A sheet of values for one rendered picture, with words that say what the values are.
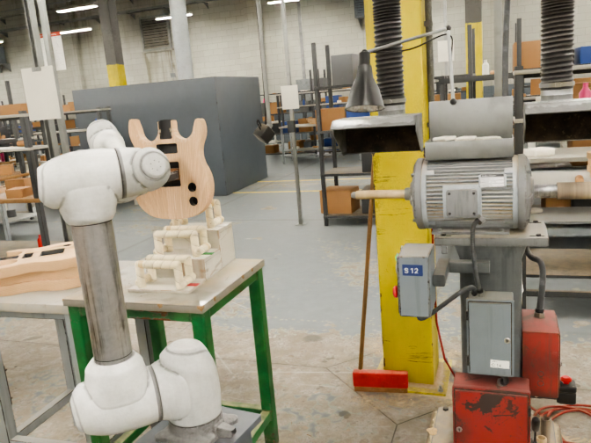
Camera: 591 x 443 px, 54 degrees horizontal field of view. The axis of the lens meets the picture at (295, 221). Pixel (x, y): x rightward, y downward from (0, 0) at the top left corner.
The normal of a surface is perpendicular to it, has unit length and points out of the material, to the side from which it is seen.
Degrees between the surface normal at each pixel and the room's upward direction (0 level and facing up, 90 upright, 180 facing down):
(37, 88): 90
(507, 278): 90
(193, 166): 86
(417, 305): 90
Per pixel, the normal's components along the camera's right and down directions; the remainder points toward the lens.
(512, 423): -0.33, 0.23
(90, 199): 0.45, 0.25
